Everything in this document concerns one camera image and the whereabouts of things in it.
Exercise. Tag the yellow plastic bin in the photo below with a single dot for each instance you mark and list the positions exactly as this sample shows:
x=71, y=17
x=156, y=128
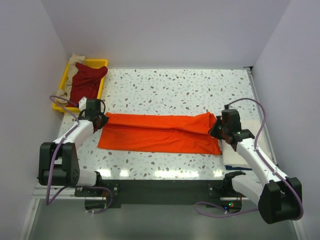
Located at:
x=63, y=105

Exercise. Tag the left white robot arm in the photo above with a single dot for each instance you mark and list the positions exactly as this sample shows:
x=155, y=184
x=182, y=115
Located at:
x=58, y=160

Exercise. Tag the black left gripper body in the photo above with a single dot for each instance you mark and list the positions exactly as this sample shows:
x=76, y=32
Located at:
x=101, y=113

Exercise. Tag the beige t-shirt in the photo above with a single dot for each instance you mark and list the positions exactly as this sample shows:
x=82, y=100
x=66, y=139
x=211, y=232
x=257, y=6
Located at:
x=72, y=71

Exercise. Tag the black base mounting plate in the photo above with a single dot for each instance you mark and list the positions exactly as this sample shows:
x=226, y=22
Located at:
x=159, y=192

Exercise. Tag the folded navy blue t-shirt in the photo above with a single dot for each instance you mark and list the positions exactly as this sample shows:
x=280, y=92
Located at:
x=237, y=168

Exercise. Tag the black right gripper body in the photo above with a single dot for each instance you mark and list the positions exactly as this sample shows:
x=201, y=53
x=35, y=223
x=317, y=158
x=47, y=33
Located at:
x=225, y=128

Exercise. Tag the orange t-shirt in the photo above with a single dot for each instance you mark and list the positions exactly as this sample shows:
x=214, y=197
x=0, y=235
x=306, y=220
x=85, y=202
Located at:
x=180, y=134

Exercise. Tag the dark red t-shirt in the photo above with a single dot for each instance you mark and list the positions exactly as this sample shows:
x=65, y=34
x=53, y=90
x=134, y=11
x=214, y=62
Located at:
x=86, y=82

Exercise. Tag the aluminium frame rail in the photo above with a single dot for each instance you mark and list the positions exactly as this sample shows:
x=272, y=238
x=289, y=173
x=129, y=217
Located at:
x=163, y=92

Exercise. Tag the folded white t-shirt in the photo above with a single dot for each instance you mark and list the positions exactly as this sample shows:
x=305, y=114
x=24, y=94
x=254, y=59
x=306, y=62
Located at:
x=232, y=158

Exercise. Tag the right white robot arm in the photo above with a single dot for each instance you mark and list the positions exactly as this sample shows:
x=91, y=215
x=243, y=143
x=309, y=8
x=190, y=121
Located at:
x=278, y=197

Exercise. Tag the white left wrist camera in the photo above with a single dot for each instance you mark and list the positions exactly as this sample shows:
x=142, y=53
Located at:
x=82, y=103

